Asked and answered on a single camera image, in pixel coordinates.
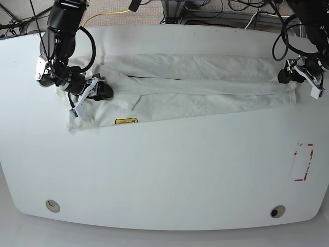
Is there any image-left white wrist camera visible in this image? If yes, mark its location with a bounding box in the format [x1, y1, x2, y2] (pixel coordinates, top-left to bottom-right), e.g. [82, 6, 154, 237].
[66, 73, 105, 119]

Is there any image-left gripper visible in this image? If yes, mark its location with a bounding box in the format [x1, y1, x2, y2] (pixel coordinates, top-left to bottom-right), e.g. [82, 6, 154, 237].
[61, 77, 114, 102]

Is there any left table cable grommet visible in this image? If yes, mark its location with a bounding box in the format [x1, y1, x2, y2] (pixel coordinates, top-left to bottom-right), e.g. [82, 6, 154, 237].
[45, 200, 60, 213]

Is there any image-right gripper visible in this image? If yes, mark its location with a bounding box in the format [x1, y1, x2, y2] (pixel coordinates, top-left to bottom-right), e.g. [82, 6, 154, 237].
[277, 55, 326, 84]

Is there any white printed T-shirt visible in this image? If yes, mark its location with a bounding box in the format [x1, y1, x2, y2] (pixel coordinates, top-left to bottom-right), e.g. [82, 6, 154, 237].
[66, 54, 298, 132]

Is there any aluminium frame stand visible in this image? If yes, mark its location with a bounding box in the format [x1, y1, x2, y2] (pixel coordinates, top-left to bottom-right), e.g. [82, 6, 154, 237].
[160, 1, 186, 24]

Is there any table cable grommet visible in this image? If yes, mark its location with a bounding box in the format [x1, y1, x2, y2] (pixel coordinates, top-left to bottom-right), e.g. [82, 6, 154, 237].
[270, 205, 286, 219]
[45, 200, 60, 213]

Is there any red tape rectangle marking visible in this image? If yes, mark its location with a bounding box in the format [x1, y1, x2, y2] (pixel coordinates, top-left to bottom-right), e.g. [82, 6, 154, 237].
[291, 143, 314, 182]

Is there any right table cable grommet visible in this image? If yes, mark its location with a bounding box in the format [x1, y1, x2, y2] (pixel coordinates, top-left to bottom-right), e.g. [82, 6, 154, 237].
[270, 205, 286, 219]

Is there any yellow cable on floor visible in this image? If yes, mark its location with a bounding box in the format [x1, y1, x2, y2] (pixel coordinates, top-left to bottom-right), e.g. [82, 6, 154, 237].
[82, 9, 129, 28]

